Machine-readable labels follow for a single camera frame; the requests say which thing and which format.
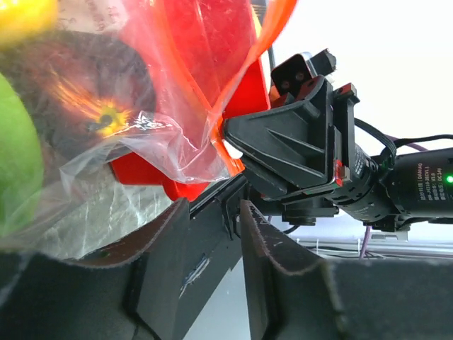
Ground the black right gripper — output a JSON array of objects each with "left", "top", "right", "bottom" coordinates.
[{"left": 224, "top": 76, "right": 394, "bottom": 227}]

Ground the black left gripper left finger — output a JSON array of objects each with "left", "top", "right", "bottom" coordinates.
[{"left": 1, "top": 199, "right": 189, "bottom": 339}]

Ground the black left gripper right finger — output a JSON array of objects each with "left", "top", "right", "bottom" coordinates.
[{"left": 240, "top": 200, "right": 452, "bottom": 339}]

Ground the green ridged fruit toy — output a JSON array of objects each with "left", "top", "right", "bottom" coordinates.
[{"left": 1, "top": 76, "right": 44, "bottom": 237}]

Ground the clear zip bag orange zipper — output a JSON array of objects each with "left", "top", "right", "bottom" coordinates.
[{"left": 1, "top": 1, "right": 296, "bottom": 259}]

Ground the dark red fruit toy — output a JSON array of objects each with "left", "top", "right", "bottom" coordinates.
[{"left": 1, "top": 30, "right": 156, "bottom": 160}]

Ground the yellow pear toy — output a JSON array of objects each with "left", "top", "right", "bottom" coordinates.
[{"left": 1, "top": 0, "right": 59, "bottom": 47}]

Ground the red plastic bin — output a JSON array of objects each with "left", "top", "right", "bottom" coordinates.
[{"left": 110, "top": 1, "right": 282, "bottom": 200}]

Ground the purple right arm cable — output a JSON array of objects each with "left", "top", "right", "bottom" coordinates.
[{"left": 359, "top": 141, "right": 429, "bottom": 259}]

